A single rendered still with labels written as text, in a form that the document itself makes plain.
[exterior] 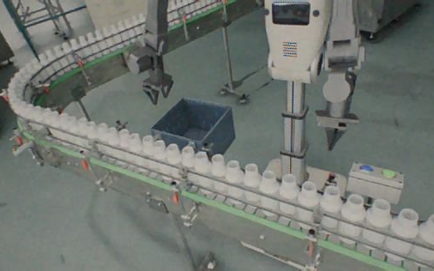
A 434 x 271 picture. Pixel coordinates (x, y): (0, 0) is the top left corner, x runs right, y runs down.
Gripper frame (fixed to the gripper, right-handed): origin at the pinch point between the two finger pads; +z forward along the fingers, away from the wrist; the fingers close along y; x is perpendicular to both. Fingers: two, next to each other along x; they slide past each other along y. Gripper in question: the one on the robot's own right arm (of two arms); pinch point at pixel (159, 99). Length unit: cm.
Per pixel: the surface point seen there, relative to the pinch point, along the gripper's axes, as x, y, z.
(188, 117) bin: -20, -42, 39
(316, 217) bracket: 70, 18, 5
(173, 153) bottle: 20.1, 16.9, 6.5
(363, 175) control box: 77, -2, 2
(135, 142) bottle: 2.3, 17.9, 9.0
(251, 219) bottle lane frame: 52, 17, 20
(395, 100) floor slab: 80, -232, 89
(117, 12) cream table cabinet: -291, -234, 66
